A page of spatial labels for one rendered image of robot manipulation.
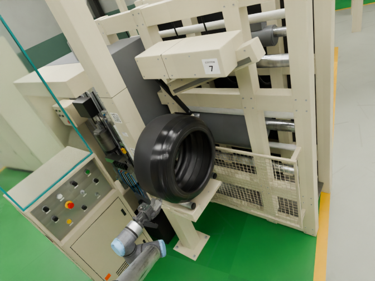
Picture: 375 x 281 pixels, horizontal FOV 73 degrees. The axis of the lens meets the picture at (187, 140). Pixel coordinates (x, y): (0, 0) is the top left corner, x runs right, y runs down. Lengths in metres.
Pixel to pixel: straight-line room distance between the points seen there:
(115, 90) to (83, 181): 0.75
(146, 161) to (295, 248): 1.54
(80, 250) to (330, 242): 1.95
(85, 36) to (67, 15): 0.12
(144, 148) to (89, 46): 0.61
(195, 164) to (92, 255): 1.03
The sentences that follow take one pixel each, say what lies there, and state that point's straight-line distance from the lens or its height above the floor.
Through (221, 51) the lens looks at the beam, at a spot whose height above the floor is 1.77.
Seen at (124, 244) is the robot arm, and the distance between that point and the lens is 1.45.
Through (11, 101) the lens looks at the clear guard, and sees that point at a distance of 1.72.
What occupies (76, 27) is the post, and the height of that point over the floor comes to 2.05.
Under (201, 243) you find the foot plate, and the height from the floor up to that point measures 0.01.
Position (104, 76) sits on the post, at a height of 1.78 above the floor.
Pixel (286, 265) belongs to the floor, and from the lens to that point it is 2.41.
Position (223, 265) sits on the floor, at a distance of 2.47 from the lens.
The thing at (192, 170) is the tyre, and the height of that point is 0.93.
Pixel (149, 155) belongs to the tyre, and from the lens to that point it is 1.43.
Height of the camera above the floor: 2.14
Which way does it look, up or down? 33 degrees down
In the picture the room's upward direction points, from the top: 21 degrees counter-clockwise
